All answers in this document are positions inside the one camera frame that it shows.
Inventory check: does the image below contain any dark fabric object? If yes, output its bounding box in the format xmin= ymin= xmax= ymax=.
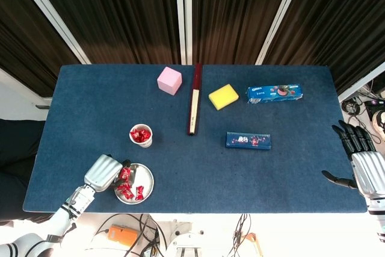
xmin=0 ymin=118 xmax=46 ymax=220

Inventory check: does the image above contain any pink foam cube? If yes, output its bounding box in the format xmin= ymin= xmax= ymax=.
xmin=156 ymin=66 xmax=183 ymax=97

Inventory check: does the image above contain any silver metal plate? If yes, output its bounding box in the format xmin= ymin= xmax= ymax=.
xmin=114 ymin=163 xmax=155 ymax=206

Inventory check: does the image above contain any white paper cup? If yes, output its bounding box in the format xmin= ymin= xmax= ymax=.
xmin=129 ymin=123 xmax=154 ymax=149

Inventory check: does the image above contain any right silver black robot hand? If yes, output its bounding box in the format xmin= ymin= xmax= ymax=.
xmin=321 ymin=120 xmax=385 ymax=199

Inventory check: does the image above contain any blue table cloth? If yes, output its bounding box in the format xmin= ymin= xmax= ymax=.
xmin=22 ymin=64 xmax=368 ymax=214

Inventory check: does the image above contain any beige round object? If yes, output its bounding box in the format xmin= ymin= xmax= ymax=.
xmin=372 ymin=109 xmax=385 ymax=142

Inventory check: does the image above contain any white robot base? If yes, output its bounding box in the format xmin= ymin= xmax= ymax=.
xmin=164 ymin=220 xmax=208 ymax=257

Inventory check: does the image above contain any white bar with writing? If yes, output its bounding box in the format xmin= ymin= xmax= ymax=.
xmin=189 ymin=89 xmax=200 ymax=129

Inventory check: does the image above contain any tan wooden piece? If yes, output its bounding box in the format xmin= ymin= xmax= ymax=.
xmin=240 ymin=232 xmax=265 ymax=257

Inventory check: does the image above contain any dark blue pencil case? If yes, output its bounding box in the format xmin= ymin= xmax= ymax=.
xmin=226 ymin=131 xmax=272 ymax=150

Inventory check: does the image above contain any dark brown curtain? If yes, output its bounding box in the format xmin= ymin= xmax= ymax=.
xmin=0 ymin=0 xmax=81 ymax=97
xmin=264 ymin=0 xmax=385 ymax=95
xmin=28 ymin=0 xmax=182 ymax=65
xmin=191 ymin=0 xmax=291 ymax=66

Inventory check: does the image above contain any orange device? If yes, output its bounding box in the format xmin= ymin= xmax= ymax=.
xmin=107 ymin=224 xmax=140 ymax=247

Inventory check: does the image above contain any yellow sponge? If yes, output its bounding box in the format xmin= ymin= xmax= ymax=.
xmin=208 ymin=83 xmax=240 ymax=111

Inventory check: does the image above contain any blue Oreo cookie box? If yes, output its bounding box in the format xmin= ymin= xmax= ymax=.
xmin=247 ymin=84 xmax=304 ymax=105

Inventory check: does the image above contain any long dark red box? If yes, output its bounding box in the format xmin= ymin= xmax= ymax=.
xmin=186 ymin=63 xmax=203 ymax=137

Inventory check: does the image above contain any black cable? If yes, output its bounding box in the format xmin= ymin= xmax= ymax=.
xmin=341 ymin=87 xmax=385 ymax=144
xmin=96 ymin=213 xmax=145 ymax=241
xmin=230 ymin=213 xmax=252 ymax=257
xmin=129 ymin=214 xmax=167 ymax=257

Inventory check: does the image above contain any black device with purple dot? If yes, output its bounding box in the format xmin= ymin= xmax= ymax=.
xmin=364 ymin=98 xmax=385 ymax=111

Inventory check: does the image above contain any white frame post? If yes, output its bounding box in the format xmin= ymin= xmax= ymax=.
xmin=182 ymin=0 xmax=194 ymax=66
xmin=254 ymin=0 xmax=307 ymax=66
xmin=337 ymin=61 xmax=385 ymax=104
xmin=8 ymin=0 xmax=92 ymax=65
xmin=174 ymin=0 xmax=187 ymax=66

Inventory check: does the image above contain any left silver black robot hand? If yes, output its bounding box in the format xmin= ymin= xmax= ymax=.
xmin=84 ymin=153 xmax=132 ymax=193

